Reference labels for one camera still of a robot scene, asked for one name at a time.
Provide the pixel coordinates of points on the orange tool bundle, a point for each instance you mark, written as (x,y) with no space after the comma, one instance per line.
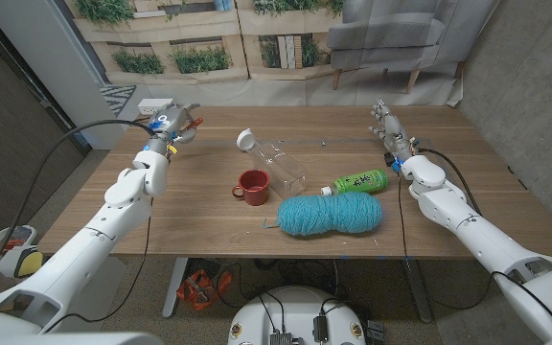
(199,287)

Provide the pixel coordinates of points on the grey table leg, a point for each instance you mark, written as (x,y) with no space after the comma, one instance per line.
(417,292)

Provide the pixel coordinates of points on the blue yarn skein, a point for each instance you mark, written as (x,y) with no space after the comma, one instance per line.
(328,213)

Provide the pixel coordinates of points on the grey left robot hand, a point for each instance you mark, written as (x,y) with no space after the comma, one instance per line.
(170,127)

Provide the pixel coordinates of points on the white power strip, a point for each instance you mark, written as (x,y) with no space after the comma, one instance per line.
(150,106)

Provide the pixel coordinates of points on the green tea bottle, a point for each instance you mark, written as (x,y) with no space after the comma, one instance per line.
(360,182)

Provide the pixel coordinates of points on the printed room backdrop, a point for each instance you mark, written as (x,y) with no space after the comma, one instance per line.
(266,91)

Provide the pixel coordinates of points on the white bin orange contents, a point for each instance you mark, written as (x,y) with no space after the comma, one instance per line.
(10,237)

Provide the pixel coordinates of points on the clear glass bottle white cap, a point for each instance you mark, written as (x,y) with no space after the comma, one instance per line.
(281,167)

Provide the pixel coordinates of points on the black floor box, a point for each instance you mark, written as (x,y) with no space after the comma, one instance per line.
(375,330)

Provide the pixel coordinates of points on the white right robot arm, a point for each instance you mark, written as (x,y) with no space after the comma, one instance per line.
(487,239)

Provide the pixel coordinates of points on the red enamel cup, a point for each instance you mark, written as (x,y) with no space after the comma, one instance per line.
(256,189)

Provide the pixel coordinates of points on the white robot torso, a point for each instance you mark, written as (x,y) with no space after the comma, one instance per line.
(297,311)

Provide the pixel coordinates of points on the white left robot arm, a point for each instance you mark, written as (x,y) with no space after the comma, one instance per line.
(84,249)

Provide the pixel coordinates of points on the white table leg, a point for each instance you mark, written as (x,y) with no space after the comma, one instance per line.
(175,287)

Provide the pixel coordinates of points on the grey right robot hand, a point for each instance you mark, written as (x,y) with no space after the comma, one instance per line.
(393,131)

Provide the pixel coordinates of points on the yellow and black pad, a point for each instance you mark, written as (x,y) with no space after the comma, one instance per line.
(30,264)

